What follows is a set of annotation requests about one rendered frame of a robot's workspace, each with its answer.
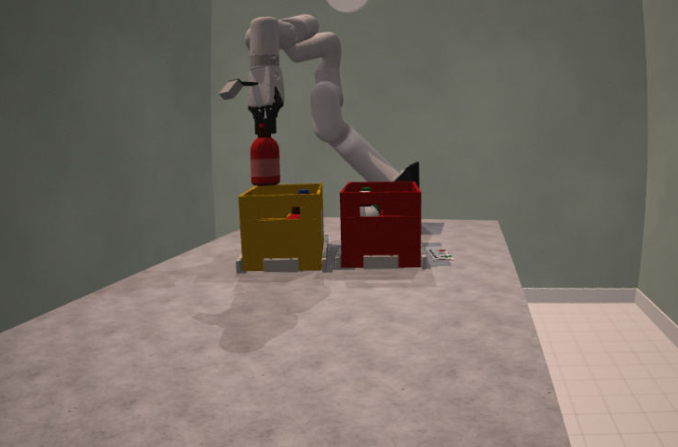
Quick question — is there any dark red crate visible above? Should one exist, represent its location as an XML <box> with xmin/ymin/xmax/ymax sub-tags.
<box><xmin>340</xmin><ymin>182</ymin><xmax>421</xmax><ymax>268</ymax></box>

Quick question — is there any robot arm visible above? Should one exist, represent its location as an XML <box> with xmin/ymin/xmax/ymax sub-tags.
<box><xmin>245</xmin><ymin>15</ymin><xmax>404</xmax><ymax>182</ymax></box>

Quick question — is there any red bottle with pale label band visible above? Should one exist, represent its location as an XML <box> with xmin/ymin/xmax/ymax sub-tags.
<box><xmin>251</xmin><ymin>124</ymin><xmax>280</xmax><ymax>186</ymax></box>

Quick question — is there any white bottle with grey label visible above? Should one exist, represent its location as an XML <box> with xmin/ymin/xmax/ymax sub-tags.
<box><xmin>360</xmin><ymin>205</ymin><xmax>379</xmax><ymax>217</ymax></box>

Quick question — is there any white paper card with colored marks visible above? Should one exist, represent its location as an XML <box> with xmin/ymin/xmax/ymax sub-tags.
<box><xmin>424</xmin><ymin>246</ymin><xmax>454</xmax><ymax>261</ymax></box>

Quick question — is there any olive-brown crate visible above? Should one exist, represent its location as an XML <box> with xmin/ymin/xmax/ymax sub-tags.
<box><xmin>238</xmin><ymin>183</ymin><xmax>324</xmax><ymax>271</ymax></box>

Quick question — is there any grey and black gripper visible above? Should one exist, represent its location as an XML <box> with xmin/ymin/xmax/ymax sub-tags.
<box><xmin>248</xmin><ymin>65</ymin><xmax>285</xmax><ymax>135</ymax></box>

